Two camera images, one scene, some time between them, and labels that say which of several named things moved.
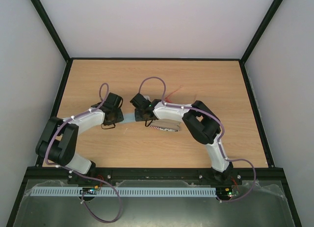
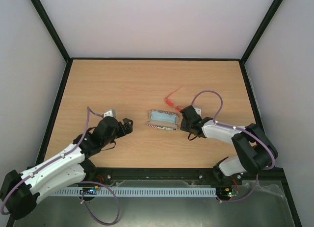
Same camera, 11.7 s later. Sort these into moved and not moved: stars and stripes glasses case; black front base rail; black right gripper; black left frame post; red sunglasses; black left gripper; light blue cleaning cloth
Moved: light blue cleaning cloth; black right gripper; black left gripper
Not moved: red sunglasses; stars and stripes glasses case; black front base rail; black left frame post
